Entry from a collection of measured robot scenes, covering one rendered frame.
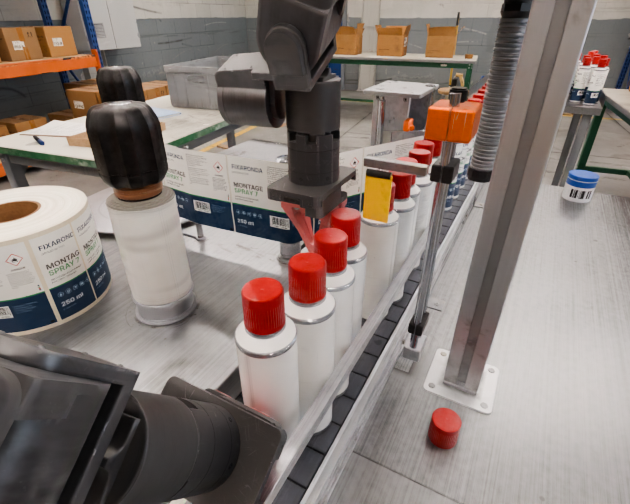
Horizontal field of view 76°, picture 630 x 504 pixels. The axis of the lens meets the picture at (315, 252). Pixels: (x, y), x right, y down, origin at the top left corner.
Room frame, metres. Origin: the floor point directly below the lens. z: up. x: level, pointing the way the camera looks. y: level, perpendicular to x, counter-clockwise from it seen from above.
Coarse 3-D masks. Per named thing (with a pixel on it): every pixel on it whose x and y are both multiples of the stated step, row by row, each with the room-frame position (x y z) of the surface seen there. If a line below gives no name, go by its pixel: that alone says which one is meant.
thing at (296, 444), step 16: (416, 256) 0.50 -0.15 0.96; (400, 272) 0.46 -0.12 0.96; (400, 288) 0.43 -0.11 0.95; (384, 304) 0.39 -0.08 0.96; (368, 320) 0.36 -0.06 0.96; (368, 336) 0.33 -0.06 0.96; (352, 352) 0.31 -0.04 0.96; (336, 368) 0.28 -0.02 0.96; (352, 368) 0.29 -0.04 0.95; (336, 384) 0.26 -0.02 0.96; (320, 400) 0.25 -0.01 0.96; (304, 416) 0.23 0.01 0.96; (320, 416) 0.23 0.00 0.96; (304, 432) 0.21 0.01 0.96; (288, 448) 0.20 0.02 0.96; (304, 448) 0.21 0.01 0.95; (288, 464) 0.18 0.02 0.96; (272, 480) 0.17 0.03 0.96; (272, 496) 0.16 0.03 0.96
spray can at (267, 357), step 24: (264, 288) 0.25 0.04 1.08; (264, 312) 0.23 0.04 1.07; (240, 336) 0.24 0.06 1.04; (264, 336) 0.24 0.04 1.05; (288, 336) 0.24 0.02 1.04; (240, 360) 0.24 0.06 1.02; (264, 360) 0.23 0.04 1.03; (288, 360) 0.23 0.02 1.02; (264, 384) 0.23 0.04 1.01; (288, 384) 0.23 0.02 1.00; (264, 408) 0.23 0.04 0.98; (288, 408) 0.23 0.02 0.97; (288, 432) 0.23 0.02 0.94
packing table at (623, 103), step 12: (612, 96) 2.88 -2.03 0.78; (624, 96) 2.88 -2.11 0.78; (612, 108) 2.86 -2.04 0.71; (624, 108) 2.49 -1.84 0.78; (600, 120) 3.14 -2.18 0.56; (624, 120) 2.55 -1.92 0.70; (588, 132) 3.19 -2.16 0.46; (588, 144) 3.15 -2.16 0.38; (588, 156) 3.14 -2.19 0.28; (576, 168) 3.18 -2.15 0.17; (588, 168) 3.14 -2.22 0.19; (600, 168) 3.11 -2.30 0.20; (612, 168) 3.09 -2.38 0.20
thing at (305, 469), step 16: (464, 192) 0.94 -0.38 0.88; (448, 224) 0.76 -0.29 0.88; (416, 272) 0.58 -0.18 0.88; (416, 288) 0.56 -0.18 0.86; (400, 304) 0.49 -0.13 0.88; (384, 320) 0.45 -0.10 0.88; (384, 336) 0.42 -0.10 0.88; (368, 352) 0.39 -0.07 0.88; (368, 368) 0.36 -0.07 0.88; (352, 384) 0.33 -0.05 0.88; (336, 400) 0.31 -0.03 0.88; (352, 400) 0.31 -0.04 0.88; (336, 416) 0.29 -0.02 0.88; (336, 432) 0.27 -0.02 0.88; (320, 448) 0.25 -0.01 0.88; (304, 464) 0.23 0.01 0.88; (320, 464) 0.25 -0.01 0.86; (288, 480) 0.22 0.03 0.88; (304, 480) 0.22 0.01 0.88; (288, 496) 0.20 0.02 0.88
